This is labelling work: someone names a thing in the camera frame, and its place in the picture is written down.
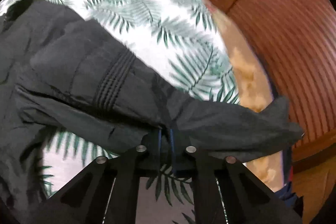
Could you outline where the navy bed sheet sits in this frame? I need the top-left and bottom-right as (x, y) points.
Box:
(275, 147), (298, 208)

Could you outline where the floral orange quilt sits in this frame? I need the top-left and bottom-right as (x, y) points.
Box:
(34, 0), (285, 192)

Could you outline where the black jacket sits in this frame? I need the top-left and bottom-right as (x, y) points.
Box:
(1, 0), (303, 221)

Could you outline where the wooden louvered wardrobe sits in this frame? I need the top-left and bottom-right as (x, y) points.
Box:
(210, 0), (335, 223)

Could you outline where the palm leaf bedspread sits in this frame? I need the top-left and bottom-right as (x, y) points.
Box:
(1, 0), (240, 221)

